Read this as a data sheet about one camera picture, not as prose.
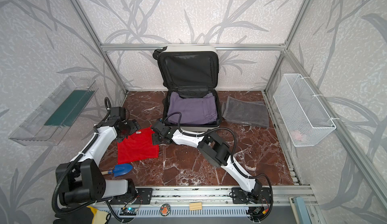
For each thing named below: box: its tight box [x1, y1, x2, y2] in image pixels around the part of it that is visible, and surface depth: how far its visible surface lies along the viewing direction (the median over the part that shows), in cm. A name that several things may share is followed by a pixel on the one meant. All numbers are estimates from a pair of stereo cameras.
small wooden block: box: [189, 202, 203, 211], surface depth 72 cm
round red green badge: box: [159, 203, 171, 217], surface depth 71 cm
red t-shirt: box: [117, 125, 160, 165], surface depth 90 cm
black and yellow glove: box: [52, 206, 109, 224], surface depth 68 cm
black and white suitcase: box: [152, 45, 223, 131], surface depth 97 cm
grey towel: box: [221, 95, 270, 128], surface depth 107 cm
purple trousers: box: [167, 91, 218, 125], surface depth 104 cm
